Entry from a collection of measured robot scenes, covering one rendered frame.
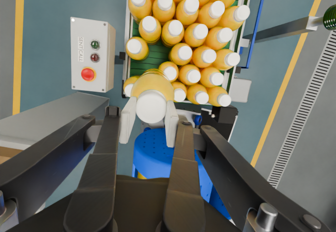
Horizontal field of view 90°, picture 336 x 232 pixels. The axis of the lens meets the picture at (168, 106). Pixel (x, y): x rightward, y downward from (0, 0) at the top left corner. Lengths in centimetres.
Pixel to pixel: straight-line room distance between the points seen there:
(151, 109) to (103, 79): 35
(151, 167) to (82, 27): 43
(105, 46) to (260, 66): 161
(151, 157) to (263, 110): 167
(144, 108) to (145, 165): 32
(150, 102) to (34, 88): 180
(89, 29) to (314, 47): 205
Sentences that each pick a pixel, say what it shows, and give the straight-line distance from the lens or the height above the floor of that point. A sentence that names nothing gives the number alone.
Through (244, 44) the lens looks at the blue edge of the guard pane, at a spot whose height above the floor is 92.
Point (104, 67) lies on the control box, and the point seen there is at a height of 110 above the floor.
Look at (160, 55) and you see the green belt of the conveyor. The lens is 72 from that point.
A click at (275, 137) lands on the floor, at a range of 223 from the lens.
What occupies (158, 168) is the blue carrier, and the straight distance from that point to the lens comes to 48.
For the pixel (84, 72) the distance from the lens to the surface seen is 55.
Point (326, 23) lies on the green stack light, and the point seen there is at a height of 117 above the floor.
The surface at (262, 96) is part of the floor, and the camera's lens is 197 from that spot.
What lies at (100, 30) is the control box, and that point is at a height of 110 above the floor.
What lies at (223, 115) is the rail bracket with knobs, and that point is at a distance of 70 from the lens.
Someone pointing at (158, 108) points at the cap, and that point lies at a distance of 21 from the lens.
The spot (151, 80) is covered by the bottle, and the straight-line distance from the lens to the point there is 25.
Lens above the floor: 162
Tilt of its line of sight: 75 degrees down
